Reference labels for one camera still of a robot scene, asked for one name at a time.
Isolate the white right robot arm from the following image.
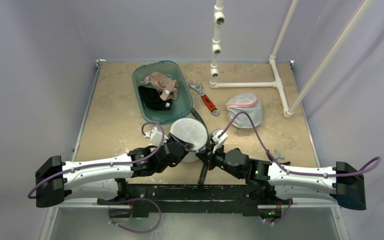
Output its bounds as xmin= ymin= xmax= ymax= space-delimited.
xmin=195 ymin=148 xmax=367 ymax=211

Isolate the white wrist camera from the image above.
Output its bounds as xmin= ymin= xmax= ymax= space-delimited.
xmin=209 ymin=128 xmax=228 ymax=154
xmin=144 ymin=126 xmax=166 ymax=146

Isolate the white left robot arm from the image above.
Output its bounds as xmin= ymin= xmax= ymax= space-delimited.
xmin=28 ymin=134 xmax=195 ymax=208

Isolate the teal plastic basin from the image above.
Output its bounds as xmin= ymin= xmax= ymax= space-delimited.
xmin=132 ymin=60 xmax=193 ymax=125

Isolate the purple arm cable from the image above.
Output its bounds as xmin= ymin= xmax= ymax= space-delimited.
xmin=27 ymin=121 xmax=166 ymax=200
xmin=217 ymin=111 xmax=382 ymax=178

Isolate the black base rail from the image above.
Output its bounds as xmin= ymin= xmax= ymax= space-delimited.
xmin=97 ymin=182 xmax=290 ymax=218

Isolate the black corrugated hose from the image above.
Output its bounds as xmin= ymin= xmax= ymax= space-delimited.
xmin=191 ymin=107 xmax=211 ymax=185

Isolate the white PVC pipe rack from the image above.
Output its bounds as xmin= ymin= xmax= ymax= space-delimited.
xmin=209 ymin=0 xmax=377 ymax=119

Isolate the small pink-zip mesh bag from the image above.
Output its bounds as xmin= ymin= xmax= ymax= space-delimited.
xmin=225 ymin=92 xmax=263 ymax=129

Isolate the small metal clamp tool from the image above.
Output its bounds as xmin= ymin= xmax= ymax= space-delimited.
xmin=268 ymin=149 xmax=291 ymax=166

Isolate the beige bra in basin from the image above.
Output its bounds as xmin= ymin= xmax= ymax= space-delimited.
xmin=140 ymin=71 xmax=179 ymax=101

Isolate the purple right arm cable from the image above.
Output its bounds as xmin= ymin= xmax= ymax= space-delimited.
xmin=217 ymin=111 xmax=382 ymax=178

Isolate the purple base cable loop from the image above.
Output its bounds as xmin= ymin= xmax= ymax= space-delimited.
xmin=108 ymin=197 xmax=162 ymax=234

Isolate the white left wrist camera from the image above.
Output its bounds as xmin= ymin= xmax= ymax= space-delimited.
xmin=144 ymin=126 xmax=166 ymax=146

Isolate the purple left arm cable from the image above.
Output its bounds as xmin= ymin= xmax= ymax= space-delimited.
xmin=27 ymin=121 xmax=166 ymax=200

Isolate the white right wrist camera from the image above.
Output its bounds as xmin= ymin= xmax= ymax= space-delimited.
xmin=209 ymin=128 xmax=228 ymax=154

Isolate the red-handled adjustable wrench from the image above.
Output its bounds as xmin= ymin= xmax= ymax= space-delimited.
xmin=189 ymin=81 xmax=220 ymax=116

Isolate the black garment in basin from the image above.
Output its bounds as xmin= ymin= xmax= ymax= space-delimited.
xmin=138 ymin=86 xmax=173 ymax=111

